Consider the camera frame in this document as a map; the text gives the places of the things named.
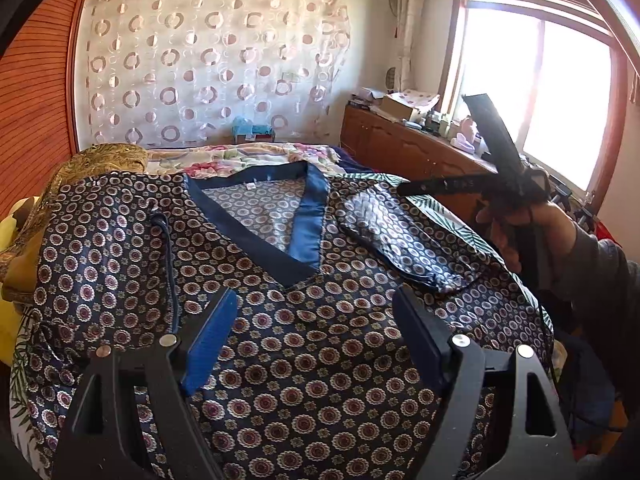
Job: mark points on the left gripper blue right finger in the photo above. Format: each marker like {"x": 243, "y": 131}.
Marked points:
{"x": 426, "y": 337}

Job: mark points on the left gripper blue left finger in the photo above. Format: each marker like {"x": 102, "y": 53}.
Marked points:
{"x": 202, "y": 337}

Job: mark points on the navy patterned satin pajama top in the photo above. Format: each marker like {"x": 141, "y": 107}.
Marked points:
{"x": 314, "y": 380}

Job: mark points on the person's right hand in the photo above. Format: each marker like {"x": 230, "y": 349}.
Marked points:
{"x": 533, "y": 240}

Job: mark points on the wooden sideboard cabinet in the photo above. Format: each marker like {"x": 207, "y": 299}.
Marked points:
{"x": 393, "y": 148}

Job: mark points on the wooden framed window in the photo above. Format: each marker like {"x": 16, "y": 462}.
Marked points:
{"x": 557, "y": 77}

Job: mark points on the cardboard box on cabinet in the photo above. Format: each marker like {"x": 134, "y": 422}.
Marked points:
{"x": 409, "y": 105}

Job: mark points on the navy blue blanket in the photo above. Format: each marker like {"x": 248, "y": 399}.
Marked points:
{"x": 349, "y": 164}

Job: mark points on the yellow plush toy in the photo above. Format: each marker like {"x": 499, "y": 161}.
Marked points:
{"x": 17, "y": 272}

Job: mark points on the olive patterned cushion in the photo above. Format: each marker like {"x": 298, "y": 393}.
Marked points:
{"x": 94, "y": 161}

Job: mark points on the teal tissue box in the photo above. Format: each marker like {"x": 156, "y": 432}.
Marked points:
{"x": 245, "y": 131}

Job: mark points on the floral leaf print bedspread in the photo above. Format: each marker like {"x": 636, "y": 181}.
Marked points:
{"x": 200, "y": 163}

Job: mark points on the wooden slatted wardrobe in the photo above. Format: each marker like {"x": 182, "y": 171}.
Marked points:
{"x": 38, "y": 130}

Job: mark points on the sheer circle-pattern curtain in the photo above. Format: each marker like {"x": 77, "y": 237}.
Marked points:
{"x": 182, "y": 73}

